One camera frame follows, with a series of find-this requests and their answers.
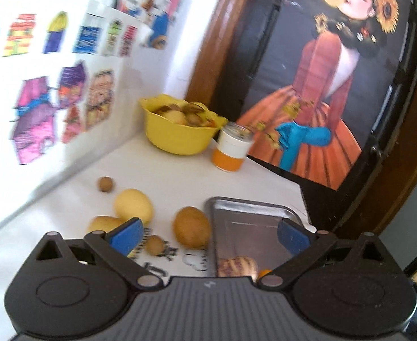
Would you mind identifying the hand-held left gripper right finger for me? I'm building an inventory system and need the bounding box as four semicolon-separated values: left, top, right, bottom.
256;218;385;288

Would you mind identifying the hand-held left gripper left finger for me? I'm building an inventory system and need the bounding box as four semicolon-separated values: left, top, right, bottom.
33;217;164;288

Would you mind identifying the yellow pear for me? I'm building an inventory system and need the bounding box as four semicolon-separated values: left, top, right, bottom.
87;215;126;235
114;188;155;225
164;110;187;126

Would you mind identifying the small brown kiwi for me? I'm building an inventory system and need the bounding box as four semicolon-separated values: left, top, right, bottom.
145;235;164;256

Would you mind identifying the metal tray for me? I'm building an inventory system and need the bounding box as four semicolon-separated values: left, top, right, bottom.
204;196;317;278

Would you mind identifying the small brown longan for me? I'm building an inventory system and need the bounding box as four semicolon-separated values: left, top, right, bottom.
97;176;115;193

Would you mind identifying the striped pepino melon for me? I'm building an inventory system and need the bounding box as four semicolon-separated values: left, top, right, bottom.
217;256;259;278

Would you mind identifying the yellow bowl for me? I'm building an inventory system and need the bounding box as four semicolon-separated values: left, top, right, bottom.
139;94;228;156

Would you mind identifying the white and orange cup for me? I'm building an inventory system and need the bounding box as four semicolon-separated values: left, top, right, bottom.
211;121;255;173

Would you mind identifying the houses drawing sheet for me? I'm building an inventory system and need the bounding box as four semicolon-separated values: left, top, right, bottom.
0;0;149;166

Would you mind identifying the girl wall poster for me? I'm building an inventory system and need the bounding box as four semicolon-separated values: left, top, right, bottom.
237;0;413;190

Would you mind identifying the cartoon child wall poster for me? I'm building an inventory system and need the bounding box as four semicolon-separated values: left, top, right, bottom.
114;0;191;50

